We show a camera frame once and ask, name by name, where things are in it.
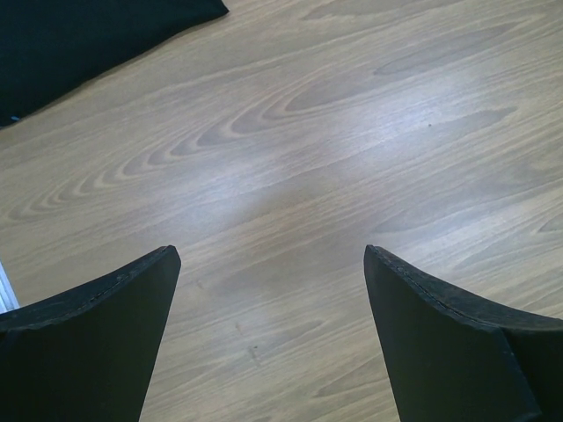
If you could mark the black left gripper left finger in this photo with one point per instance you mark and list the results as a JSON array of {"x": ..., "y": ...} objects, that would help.
[{"x": 88, "y": 353}]

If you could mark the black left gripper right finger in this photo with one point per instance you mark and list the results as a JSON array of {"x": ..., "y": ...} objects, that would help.
[{"x": 452, "y": 355}]

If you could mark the black folded t-shirt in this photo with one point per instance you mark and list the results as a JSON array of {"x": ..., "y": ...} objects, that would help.
[{"x": 49, "y": 48}]

